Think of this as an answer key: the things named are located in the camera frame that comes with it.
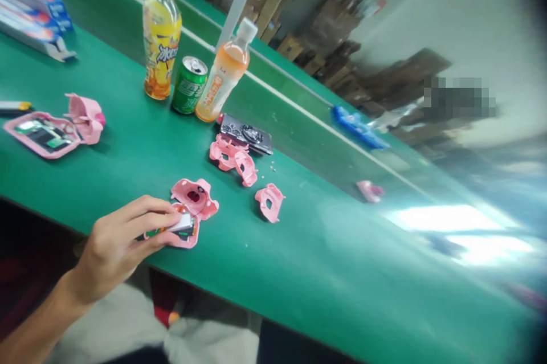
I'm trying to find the pink toy shell piece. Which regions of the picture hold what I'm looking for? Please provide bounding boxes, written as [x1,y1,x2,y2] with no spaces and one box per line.
[232,152,260,188]
[209,133,250,173]
[254,182,287,223]

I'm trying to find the pink pig head shell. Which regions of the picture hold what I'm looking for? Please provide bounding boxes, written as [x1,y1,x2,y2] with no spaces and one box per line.
[63,92,107,146]

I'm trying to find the green soda can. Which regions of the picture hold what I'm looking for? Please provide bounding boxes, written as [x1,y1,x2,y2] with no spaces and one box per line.
[171,55,209,116]

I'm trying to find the stack of brown cartons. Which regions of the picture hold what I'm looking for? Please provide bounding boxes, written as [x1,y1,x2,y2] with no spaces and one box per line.
[187,0,454,134]

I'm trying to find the black smartphone with ring holder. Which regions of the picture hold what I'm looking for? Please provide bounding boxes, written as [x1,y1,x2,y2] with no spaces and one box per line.
[218,113,274,156]

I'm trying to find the blue plastic part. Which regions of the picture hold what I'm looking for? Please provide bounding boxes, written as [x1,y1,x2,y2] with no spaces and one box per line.
[331,105,387,150]

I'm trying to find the person's left hand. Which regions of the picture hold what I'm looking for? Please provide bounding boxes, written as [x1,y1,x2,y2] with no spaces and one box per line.
[78,194,190,306]

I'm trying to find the orange drink bottle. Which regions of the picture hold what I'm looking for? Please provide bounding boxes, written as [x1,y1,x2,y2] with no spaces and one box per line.
[194,18,259,124]

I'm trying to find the pink base with circuit board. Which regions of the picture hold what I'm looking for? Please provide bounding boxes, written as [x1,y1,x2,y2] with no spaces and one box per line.
[3,111,83,161]

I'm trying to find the pink pig toy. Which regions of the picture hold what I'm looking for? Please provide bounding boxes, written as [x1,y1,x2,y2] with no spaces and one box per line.
[143,178,220,250]

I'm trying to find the silver battery pack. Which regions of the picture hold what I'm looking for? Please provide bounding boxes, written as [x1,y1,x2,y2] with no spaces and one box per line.
[168,213,197,234]

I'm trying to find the yellow drink bottle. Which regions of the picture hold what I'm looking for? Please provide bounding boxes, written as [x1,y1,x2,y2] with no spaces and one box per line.
[142,0,183,101]

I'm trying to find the small pink toy part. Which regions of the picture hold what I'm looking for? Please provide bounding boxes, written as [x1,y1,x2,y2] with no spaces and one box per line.
[356,179,385,204]

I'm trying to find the person's legs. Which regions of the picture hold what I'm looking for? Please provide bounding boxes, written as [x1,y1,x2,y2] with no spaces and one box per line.
[44,280,266,364]

